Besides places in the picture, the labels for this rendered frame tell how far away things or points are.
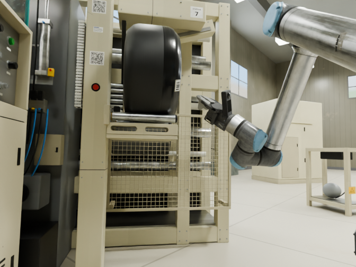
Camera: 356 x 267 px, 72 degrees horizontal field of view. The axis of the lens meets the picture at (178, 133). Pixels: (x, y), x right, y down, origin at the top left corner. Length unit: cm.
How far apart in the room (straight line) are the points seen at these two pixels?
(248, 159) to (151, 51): 68
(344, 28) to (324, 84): 1292
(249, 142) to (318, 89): 1266
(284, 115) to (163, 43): 66
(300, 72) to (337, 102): 1233
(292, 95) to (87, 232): 118
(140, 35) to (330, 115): 1245
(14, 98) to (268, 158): 117
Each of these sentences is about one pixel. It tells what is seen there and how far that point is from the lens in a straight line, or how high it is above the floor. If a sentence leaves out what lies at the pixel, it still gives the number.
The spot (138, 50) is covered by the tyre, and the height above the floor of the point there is 121.
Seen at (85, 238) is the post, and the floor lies 27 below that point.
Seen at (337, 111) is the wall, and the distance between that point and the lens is 1335.
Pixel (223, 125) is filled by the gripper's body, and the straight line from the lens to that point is 113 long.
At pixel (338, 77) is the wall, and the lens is 1366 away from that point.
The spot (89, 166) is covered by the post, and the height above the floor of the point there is 64.
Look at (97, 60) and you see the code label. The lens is 144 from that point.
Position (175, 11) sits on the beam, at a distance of 188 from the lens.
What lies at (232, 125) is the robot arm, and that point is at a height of 84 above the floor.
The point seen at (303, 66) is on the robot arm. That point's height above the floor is 107.
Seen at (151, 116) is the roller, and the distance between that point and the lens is 128.
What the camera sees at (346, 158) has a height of 68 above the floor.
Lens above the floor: 73
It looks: 4 degrees up
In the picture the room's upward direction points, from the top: 1 degrees clockwise
